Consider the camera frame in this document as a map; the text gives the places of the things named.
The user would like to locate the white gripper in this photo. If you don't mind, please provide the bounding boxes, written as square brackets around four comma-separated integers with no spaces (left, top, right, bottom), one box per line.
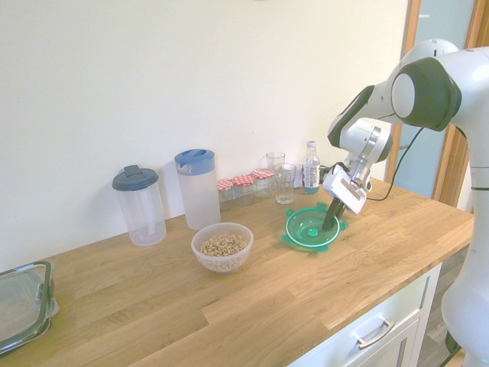
[322,163,369,232]

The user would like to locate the green round container lid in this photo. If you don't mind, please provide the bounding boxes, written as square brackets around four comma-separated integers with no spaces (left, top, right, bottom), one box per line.
[281,201,351,256]

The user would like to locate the glass jar red checkered lid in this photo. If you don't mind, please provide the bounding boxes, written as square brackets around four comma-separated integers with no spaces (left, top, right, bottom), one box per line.
[232,174,256,206]
[217,178,235,212]
[251,168,277,199]

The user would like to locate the clear pitcher blue lid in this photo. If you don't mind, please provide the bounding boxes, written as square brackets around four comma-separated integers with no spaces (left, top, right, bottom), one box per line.
[173,148,222,231]

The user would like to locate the clear jug dark grey lid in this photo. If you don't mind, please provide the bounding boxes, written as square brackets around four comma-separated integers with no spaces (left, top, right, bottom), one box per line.
[111,164,167,248]

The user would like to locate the rectangular glass container green lid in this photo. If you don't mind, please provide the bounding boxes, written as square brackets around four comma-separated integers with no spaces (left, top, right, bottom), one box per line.
[0,260,61,356]

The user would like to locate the clear hint water bottle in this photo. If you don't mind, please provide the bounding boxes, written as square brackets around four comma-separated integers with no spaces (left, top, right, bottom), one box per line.
[302,140,321,195]

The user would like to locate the ribbed glass tumbler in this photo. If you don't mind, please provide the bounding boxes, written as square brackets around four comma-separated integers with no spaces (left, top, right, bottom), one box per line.
[272,163,298,205]

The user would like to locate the tall plain drinking glass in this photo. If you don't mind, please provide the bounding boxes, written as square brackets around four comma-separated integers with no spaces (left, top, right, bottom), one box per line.
[265,151,287,192]

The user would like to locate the white kitchen cabinet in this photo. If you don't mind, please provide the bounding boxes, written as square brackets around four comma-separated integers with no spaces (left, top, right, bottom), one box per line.
[284,262,444,367]

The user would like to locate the cereal rings heap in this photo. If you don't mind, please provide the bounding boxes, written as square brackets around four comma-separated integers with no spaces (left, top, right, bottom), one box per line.
[200,233,248,256]

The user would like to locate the clear plastic cereal bowl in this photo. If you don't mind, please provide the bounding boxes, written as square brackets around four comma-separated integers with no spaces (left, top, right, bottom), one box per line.
[190,222,255,274]

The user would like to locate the dark green object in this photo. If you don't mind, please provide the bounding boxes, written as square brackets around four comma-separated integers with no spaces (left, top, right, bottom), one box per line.
[445,330,462,355]

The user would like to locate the wood framed glass door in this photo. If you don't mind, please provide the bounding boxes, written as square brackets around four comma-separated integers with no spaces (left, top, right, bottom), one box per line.
[384,0,489,215]

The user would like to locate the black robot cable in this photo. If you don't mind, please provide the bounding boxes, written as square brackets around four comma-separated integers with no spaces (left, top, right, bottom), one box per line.
[366,125,469,202]

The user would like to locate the silver drawer handle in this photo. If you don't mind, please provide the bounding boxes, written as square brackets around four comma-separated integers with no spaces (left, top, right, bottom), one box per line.
[353,318,396,349]

